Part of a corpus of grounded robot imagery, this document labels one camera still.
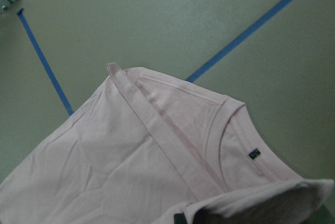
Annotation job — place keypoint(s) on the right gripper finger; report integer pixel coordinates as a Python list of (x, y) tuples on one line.
[(179, 217)]

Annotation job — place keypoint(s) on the pink Snoopy t-shirt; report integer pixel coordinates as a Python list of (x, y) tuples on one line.
[(146, 145)]

